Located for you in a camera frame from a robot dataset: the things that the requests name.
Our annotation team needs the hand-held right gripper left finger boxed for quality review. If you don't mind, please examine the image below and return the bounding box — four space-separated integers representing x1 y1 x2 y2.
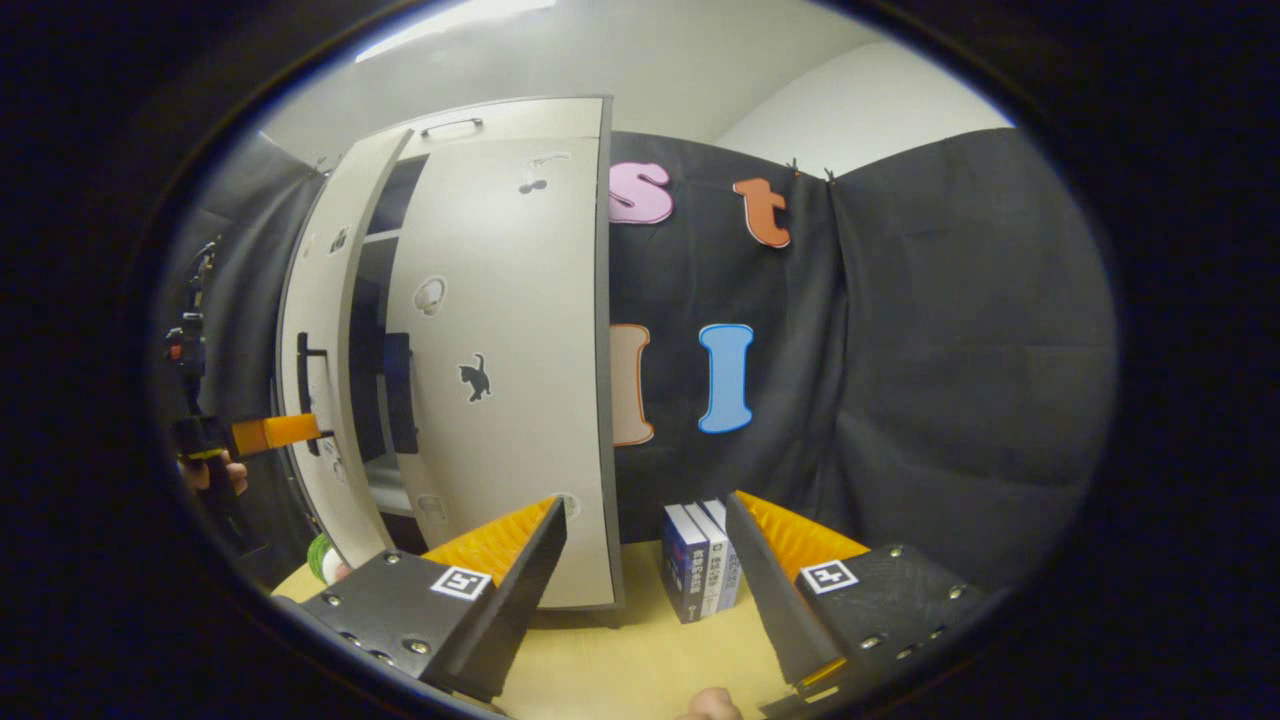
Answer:
300 495 569 701

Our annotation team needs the dark metal stand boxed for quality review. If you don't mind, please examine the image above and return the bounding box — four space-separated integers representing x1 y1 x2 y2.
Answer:
163 238 219 411

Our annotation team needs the black left door handle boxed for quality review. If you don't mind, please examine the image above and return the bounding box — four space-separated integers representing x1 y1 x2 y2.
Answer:
296 333 331 456

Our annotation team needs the white cabinet drawer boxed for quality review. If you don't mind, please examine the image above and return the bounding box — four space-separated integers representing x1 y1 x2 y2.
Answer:
395 96 611 143

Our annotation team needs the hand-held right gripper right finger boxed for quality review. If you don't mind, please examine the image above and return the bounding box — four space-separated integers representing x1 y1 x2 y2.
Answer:
725 490 991 716

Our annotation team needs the toy watermelon slice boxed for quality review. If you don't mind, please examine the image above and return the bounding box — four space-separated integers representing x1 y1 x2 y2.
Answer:
306 533 353 586

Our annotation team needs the white cabinet door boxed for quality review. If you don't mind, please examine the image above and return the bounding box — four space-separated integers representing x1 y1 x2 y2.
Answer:
385 135 603 608
275 128 416 569

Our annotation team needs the white and grey cabinet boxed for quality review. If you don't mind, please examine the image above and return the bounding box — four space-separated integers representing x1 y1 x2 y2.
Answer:
340 95 626 611

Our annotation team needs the white book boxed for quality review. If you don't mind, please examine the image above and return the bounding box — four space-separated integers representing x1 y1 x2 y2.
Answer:
685 503 729 616

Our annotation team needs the dark blue book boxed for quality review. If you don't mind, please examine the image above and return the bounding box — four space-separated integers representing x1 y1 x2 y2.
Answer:
660 505 711 624

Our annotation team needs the pale blue book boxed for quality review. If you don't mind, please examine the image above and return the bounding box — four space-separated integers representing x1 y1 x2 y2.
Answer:
700 498 743 609

